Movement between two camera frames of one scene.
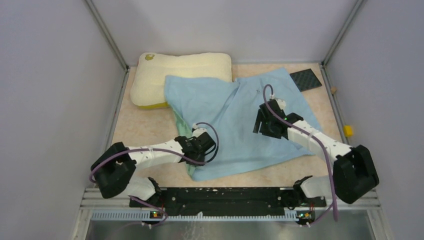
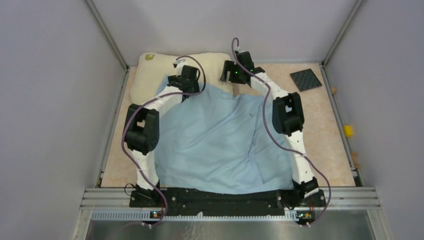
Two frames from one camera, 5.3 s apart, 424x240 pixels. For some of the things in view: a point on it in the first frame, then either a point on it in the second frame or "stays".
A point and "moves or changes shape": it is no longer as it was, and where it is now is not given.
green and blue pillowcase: x=233 y=107 moves or changes shape
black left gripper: x=202 y=158 to x=195 y=86
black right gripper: x=268 y=133 to x=228 y=66
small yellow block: x=348 y=130 stays
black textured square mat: x=305 y=80 stays
